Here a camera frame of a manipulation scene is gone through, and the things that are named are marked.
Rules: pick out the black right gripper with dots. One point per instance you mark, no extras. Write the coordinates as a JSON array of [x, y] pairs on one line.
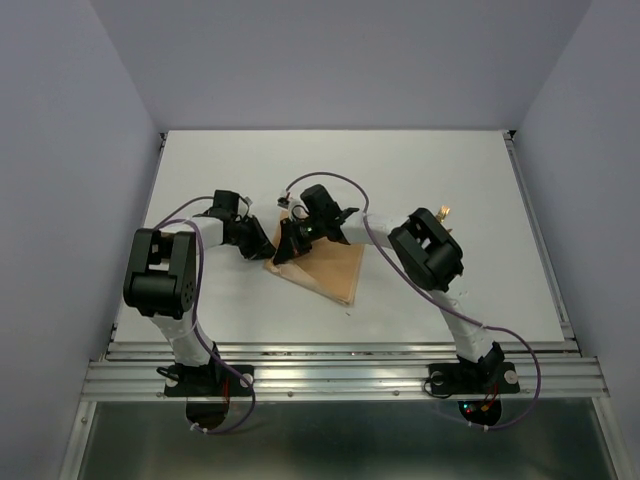
[[290, 245]]

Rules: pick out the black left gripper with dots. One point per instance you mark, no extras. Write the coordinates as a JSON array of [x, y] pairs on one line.
[[262, 247]]

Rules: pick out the peach cloth napkin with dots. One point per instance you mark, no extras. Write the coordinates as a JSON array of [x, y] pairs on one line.
[[329, 269]]

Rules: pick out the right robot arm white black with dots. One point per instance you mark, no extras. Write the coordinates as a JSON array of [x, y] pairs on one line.
[[430, 260]]

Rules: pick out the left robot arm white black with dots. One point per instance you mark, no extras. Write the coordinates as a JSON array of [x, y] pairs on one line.
[[165, 271]]

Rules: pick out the aluminium rail frame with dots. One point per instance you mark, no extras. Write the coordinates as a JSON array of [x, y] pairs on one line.
[[358, 410]]

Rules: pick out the gold fork black handle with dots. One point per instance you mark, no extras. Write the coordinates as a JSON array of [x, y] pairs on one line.
[[442, 213]]

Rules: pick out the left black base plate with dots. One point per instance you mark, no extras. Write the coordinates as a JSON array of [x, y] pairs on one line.
[[203, 381]]

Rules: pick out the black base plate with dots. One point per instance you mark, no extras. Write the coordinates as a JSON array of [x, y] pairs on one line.
[[203, 381], [449, 379]]

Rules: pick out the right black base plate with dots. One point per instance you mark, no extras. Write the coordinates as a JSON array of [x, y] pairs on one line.
[[449, 379]]

